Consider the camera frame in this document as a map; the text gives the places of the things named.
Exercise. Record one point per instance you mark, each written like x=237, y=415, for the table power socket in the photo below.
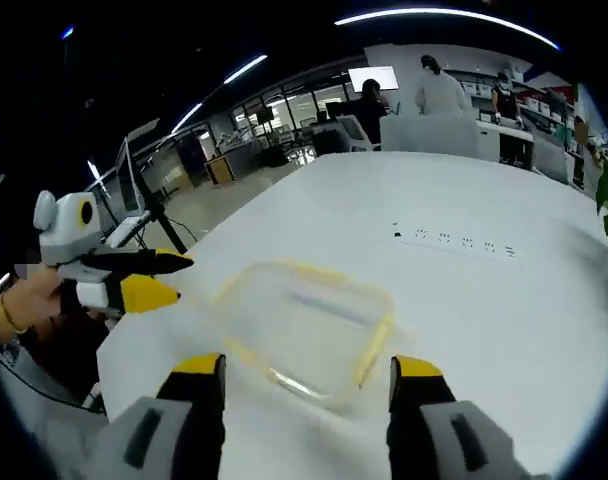
x=454, y=242

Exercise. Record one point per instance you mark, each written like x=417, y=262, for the wooden cabinet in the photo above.
x=220, y=170

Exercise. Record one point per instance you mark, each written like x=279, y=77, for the clear container with plastic buckles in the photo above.
x=309, y=320

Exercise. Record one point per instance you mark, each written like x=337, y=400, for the short ceiling light strip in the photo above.
x=246, y=68
x=186, y=119

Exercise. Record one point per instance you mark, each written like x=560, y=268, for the wall screen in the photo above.
x=384, y=77

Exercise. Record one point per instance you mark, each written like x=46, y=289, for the open laptop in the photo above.
x=126, y=190

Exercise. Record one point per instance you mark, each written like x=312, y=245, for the black laptop stand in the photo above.
x=171, y=230

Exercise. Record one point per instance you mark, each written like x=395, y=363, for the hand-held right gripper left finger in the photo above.
x=199, y=415

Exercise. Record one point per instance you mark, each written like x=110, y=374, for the person's left hand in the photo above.
x=34, y=300

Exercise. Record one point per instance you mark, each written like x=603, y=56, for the long ceiling light strip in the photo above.
x=434, y=12

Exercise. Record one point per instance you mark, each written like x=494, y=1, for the white office chair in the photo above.
x=351, y=131

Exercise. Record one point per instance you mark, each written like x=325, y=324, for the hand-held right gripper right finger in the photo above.
x=414, y=420

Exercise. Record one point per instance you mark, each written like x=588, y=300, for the white chair back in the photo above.
x=549, y=157

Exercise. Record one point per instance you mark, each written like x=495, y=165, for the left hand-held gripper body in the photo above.
x=66, y=225

